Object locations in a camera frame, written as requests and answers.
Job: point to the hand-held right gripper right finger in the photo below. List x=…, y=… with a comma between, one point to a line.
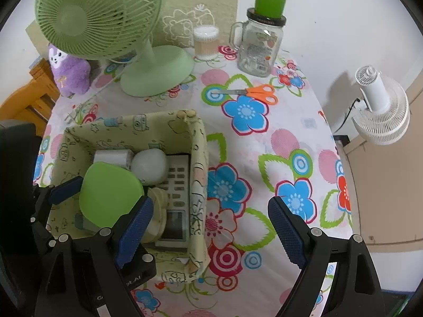
x=287, y=231

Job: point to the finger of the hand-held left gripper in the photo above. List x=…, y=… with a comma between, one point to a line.
x=66, y=190

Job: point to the glass jar mug green lid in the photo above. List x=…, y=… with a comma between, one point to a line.
x=257, y=56

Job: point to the patterned fabric storage box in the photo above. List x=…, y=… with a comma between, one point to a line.
x=198, y=158

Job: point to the purple plush toy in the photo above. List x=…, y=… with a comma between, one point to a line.
x=72, y=76

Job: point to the white round plastic case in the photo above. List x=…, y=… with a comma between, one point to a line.
x=148, y=168

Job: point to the floral tablecloth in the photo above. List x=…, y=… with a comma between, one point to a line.
x=281, y=138

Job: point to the wooden chair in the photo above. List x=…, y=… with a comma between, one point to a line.
x=19, y=102

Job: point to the beige bear-shaped wooden coaster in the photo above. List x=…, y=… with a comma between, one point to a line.
x=158, y=204

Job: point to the green patterned wall mat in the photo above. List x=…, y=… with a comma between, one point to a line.
x=198, y=0

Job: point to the white charger block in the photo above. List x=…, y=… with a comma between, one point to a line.
x=110, y=158

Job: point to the cotton swab container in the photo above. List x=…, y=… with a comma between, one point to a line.
x=205, y=46

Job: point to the white floor fan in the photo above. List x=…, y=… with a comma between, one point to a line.
x=383, y=115

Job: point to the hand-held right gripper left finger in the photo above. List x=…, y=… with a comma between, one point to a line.
x=135, y=231

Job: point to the green oval case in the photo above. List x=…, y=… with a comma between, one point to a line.
x=109, y=194

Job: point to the green desk fan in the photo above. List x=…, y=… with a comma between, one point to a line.
x=155, y=72

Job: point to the white remote control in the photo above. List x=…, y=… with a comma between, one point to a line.
x=176, y=185

